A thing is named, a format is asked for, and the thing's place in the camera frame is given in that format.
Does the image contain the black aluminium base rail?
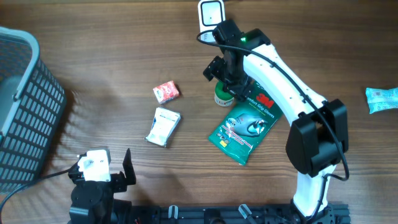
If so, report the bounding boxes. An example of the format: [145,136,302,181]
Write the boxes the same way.
[127,203,351,224]

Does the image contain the black left camera cable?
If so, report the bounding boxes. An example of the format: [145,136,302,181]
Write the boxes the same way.
[0,167,73,215]

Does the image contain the teal wet wipes packet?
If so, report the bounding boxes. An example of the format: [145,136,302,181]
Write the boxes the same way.
[366,88,397,114]

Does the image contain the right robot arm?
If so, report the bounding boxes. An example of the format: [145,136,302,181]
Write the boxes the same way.
[203,20,351,223]

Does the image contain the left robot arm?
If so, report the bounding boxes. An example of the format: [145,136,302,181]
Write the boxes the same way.
[68,146,136,224]

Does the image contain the dark mesh shopping basket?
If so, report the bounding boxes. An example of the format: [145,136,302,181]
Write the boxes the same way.
[1,27,67,194]

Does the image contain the green 3M gloves package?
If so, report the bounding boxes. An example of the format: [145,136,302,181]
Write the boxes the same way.
[208,82,283,166]

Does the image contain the red Kleenex tissue pack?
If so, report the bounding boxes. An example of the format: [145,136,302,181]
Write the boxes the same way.
[153,80,180,104]

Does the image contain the green lid plastic jar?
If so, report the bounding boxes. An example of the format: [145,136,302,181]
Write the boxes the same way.
[214,82,234,107]

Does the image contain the white barcode scanner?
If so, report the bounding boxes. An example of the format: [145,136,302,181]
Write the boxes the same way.
[198,0,226,43]

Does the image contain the white small packet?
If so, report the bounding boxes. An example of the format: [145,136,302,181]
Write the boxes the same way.
[144,107,181,147]

